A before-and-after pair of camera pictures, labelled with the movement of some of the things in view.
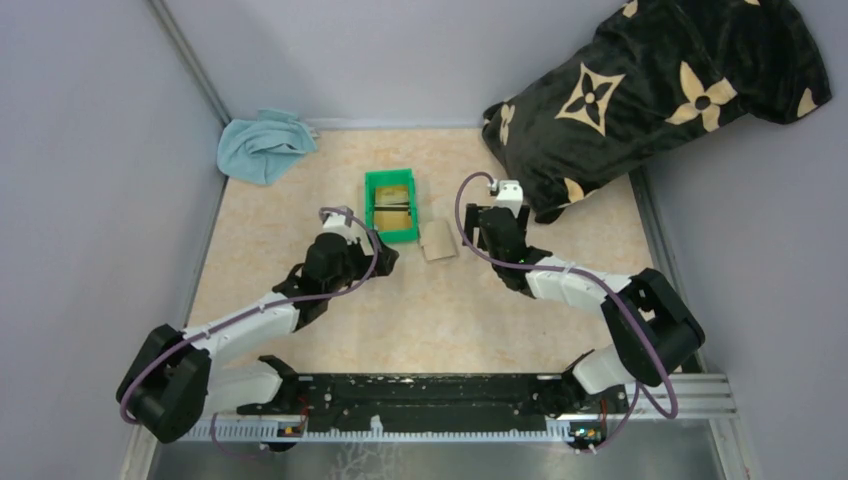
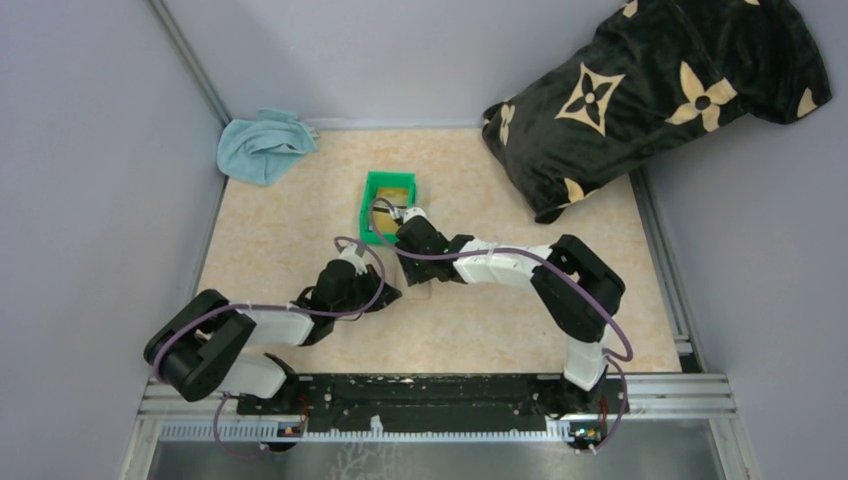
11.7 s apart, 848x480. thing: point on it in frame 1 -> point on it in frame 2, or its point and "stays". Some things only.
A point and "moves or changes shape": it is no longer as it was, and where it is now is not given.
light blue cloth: x=264 y=149 stays
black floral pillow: x=659 y=74 stays
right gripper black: x=472 y=223 -> x=411 y=274
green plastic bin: x=391 y=178 stays
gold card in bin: x=391 y=209 stays
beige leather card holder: x=437 y=241 moves or changes shape
